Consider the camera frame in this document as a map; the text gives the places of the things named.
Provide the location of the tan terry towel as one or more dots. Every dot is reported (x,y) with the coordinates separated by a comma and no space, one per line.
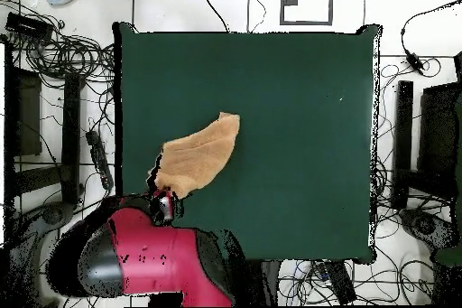
(198,156)

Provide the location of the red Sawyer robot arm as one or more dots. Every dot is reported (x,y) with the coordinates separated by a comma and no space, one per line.
(155,250)

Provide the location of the black power strip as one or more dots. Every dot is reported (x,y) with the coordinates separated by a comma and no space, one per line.
(100,161)
(339,282)

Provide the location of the grey stand base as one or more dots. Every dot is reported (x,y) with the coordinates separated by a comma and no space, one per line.
(426,226)
(54,214)

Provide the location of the dark green table cloth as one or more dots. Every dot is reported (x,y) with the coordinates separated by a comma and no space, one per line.
(306,160)

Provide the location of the black rectangular box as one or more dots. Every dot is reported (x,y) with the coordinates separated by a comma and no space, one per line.
(29,26)

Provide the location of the black power adapter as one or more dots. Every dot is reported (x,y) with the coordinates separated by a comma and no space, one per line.
(414,62)

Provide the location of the dark green fabric bundle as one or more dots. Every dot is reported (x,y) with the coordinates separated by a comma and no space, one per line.
(449,256)

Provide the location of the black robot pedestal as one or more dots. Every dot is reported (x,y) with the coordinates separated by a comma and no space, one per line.
(269,282)

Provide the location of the grey square floor frame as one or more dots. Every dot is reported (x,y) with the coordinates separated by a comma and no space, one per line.
(281,8)

